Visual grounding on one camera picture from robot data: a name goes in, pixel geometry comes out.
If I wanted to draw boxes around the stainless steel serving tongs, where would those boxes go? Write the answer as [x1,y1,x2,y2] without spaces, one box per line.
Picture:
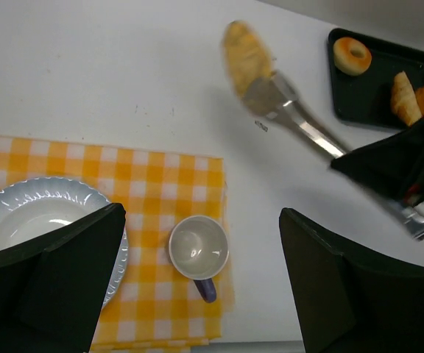
[241,71,424,241]

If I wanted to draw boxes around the yellow checkered cloth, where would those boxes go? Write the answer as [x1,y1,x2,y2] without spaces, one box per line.
[0,136,235,352]

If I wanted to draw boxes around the white ceramic plate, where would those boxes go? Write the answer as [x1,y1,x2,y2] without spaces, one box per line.
[0,176,128,310]

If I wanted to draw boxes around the black food tray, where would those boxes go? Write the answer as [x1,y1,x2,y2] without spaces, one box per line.
[327,28,424,130]

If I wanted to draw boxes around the oval bread roll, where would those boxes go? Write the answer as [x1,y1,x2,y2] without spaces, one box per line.
[222,21,274,98]

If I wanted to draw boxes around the small metal screw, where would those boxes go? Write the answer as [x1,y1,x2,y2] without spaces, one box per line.
[255,120,268,132]

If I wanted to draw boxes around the purple ceramic mug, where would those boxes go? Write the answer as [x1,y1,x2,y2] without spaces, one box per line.
[168,215,229,304]

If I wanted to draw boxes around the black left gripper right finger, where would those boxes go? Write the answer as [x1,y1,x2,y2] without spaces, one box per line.
[279,208,424,352]

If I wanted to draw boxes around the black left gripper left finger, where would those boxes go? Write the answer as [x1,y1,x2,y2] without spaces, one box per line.
[0,203,126,352]

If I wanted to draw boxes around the ring donut bread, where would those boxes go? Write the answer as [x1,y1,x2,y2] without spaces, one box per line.
[333,37,372,76]

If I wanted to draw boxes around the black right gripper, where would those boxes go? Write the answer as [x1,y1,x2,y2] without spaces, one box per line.
[331,116,424,204]

